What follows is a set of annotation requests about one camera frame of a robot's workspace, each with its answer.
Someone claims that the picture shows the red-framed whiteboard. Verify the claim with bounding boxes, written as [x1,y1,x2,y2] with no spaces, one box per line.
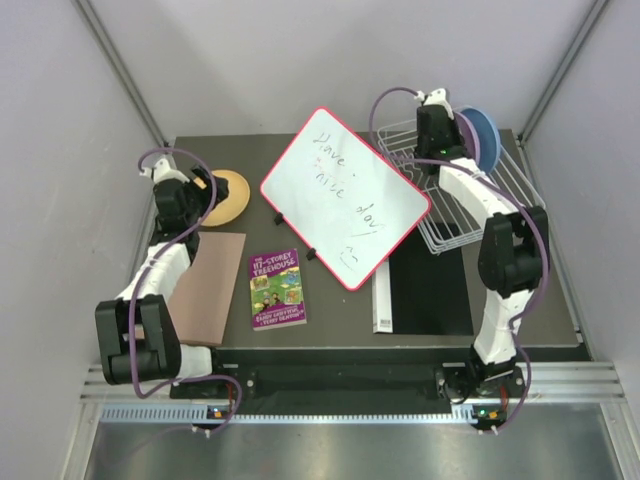
[260,107,432,291]

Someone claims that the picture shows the aluminium front rail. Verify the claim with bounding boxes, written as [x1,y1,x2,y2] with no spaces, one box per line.
[80,362,625,429]

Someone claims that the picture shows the yellow plate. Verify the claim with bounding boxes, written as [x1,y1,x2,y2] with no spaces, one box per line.
[202,169,251,227]

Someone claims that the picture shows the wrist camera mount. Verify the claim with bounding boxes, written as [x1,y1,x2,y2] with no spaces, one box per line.
[414,88,454,119]
[140,155,190,184]

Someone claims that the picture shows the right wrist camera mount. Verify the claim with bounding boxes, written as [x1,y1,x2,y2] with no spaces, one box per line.
[414,88,454,119]

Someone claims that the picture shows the black flat box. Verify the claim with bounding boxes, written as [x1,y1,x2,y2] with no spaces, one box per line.
[372,229,473,336]

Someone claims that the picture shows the purple plate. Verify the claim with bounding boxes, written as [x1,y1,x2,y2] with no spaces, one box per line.
[454,112,480,162]

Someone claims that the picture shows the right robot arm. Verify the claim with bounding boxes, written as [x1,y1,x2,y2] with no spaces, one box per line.
[414,90,549,396]

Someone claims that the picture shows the brown cardboard sheet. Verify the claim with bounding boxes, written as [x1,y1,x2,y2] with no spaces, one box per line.
[169,232,246,346]

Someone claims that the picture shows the white wire dish rack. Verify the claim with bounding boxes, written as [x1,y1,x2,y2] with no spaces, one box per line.
[375,120,544,255]

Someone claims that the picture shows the purple treehouse book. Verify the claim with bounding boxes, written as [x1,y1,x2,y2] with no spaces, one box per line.
[248,248,307,331]

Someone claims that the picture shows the blue plate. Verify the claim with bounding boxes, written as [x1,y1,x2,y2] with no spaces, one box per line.
[460,107,501,174]

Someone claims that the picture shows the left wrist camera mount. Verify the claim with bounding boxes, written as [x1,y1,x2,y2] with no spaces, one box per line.
[140,155,190,184]

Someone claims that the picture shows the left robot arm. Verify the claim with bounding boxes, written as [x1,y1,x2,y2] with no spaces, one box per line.
[95,167,230,385]

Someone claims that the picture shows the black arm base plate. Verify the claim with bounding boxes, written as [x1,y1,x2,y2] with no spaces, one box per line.
[169,349,531,401]

